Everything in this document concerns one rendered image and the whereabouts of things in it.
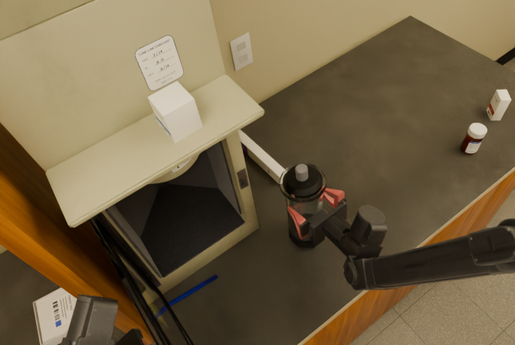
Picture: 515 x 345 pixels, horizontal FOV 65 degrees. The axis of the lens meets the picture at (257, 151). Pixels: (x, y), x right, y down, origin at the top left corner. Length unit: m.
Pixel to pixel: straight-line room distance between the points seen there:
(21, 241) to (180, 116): 0.27
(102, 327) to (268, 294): 0.54
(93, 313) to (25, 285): 0.70
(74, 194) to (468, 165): 1.07
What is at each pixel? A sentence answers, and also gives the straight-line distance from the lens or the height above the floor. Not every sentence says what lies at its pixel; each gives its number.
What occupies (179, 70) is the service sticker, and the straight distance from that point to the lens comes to 0.65.
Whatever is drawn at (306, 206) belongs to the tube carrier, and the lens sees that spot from 0.94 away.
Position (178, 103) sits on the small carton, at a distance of 0.58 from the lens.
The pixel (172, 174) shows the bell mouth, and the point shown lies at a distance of 0.81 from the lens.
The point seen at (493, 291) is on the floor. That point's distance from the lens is 2.24.
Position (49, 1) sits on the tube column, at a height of 1.73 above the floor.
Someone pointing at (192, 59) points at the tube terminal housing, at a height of 1.57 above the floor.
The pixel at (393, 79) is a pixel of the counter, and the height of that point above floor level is 0.94.
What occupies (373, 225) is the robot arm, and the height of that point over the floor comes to 1.22.
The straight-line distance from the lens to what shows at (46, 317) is 1.20.
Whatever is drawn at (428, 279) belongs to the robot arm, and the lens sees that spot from 0.71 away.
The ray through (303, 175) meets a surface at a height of 1.21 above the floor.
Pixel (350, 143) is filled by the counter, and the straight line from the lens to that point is 1.31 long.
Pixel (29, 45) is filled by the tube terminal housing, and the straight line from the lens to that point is 0.56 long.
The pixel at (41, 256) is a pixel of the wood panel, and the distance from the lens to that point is 0.66.
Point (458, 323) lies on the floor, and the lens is 2.13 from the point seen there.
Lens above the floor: 1.96
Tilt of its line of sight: 52 degrees down
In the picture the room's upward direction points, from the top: 10 degrees counter-clockwise
